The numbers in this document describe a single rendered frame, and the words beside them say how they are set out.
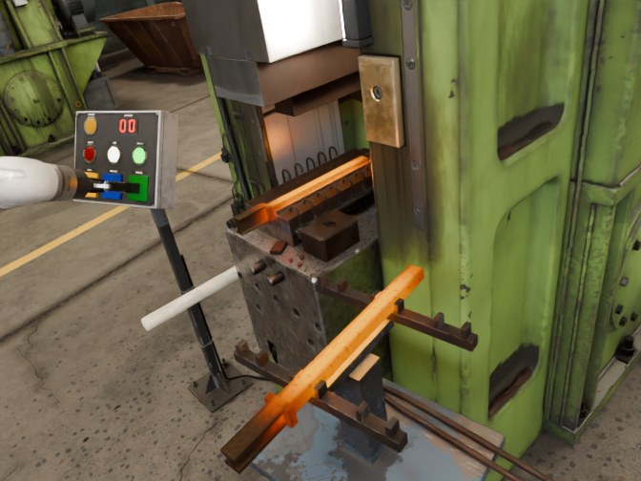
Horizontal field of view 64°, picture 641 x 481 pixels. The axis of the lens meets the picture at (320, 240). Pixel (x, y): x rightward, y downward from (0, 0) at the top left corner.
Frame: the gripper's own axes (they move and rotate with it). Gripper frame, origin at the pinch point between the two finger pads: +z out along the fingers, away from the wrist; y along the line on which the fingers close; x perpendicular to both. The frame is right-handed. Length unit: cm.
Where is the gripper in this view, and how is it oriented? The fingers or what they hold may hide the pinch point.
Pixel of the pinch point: (128, 187)
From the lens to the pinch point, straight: 157.1
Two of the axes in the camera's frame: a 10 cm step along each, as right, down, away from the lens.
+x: 0.7, -9.9, -0.8
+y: 9.1, 1.0, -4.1
